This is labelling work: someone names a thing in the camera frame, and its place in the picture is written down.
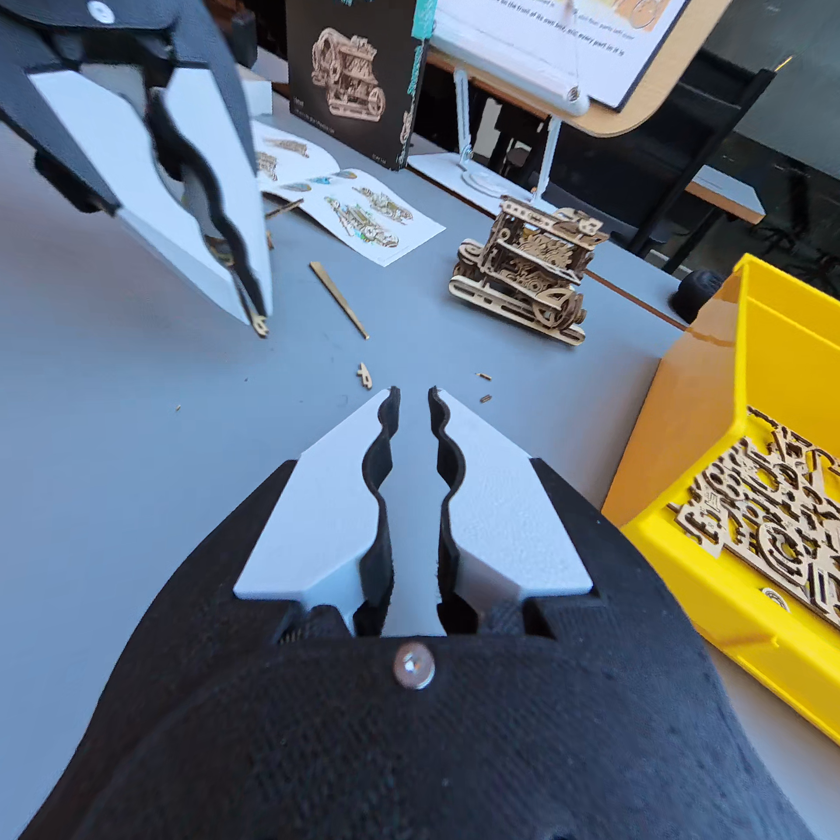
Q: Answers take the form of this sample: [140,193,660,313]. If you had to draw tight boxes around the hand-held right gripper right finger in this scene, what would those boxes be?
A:
[428,386,595,637]

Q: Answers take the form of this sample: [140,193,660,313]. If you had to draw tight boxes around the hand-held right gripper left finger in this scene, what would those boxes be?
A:
[233,386,403,637]

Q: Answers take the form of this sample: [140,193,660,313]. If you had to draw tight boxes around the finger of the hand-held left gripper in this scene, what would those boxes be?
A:
[147,66,274,319]
[29,64,253,326]

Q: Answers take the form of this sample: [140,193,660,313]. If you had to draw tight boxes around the wooden submarine model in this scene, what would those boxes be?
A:
[448,195,610,347]

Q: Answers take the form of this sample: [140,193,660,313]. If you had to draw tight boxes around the black model kit box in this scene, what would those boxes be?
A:
[285,0,437,173]

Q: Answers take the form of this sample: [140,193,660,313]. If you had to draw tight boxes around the thin wooden stick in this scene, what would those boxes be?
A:
[310,261,370,341]

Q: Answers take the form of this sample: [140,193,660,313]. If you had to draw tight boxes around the yellow plastic bin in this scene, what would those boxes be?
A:
[600,252,840,746]

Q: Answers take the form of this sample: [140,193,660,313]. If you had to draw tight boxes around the open instruction booklet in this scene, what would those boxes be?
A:
[251,119,447,267]

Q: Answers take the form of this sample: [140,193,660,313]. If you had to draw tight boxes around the laser-cut wooden part sheets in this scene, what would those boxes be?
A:
[668,407,840,631]

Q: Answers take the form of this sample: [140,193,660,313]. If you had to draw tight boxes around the white document stand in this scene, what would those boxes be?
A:
[406,20,592,211]

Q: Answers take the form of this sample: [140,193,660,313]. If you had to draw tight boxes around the black round stool seat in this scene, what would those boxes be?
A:
[669,269,726,324]

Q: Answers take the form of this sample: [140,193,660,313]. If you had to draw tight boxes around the black chair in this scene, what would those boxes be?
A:
[486,46,778,273]

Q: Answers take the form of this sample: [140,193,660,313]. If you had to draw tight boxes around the laminated instruction sheet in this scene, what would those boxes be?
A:
[430,0,693,111]

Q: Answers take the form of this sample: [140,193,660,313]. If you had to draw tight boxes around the instruction poster on stand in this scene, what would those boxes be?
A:
[427,0,735,139]

